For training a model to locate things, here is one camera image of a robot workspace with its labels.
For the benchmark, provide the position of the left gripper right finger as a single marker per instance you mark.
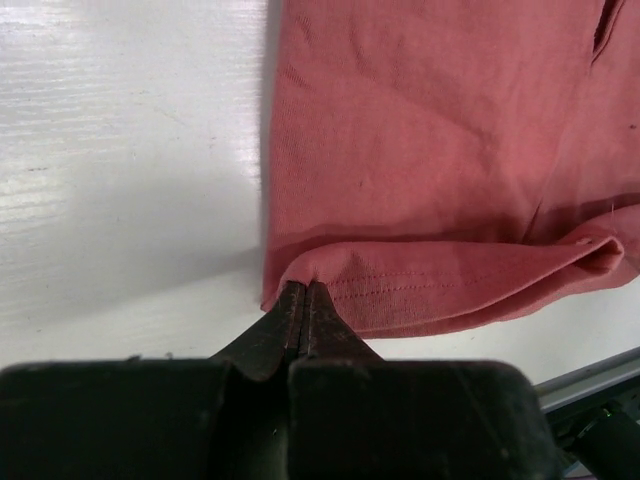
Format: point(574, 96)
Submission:
point(325, 335)

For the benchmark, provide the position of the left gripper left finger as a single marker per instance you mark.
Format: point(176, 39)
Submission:
point(271, 341)

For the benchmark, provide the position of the dusty red t shirt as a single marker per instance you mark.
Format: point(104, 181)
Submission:
point(442, 165)

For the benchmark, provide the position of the aluminium frame rail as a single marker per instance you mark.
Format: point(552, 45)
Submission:
point(589, 380)

